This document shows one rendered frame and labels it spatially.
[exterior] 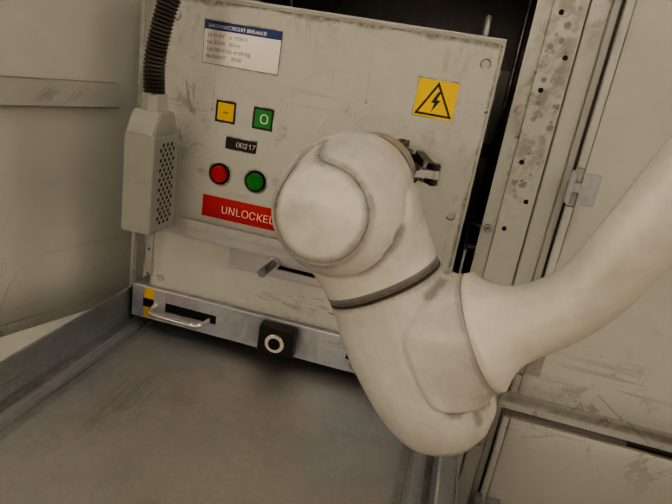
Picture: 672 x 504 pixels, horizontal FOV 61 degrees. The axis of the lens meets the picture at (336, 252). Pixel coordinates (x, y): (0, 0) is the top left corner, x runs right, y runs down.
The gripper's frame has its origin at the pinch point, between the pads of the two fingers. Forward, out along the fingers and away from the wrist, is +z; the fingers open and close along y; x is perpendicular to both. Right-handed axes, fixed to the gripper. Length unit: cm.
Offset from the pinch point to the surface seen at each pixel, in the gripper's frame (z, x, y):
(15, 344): 14, -58, -75
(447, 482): -14.7, -38.4, 15.8
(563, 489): 14, -55, 39
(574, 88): 15.5, 12.0, 22.1
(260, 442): -17.7, -38.4, -8.9
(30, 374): -21, -36, -41
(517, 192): 15.5, -4.8, 18.1
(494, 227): 16.0, -11.3, 16.0
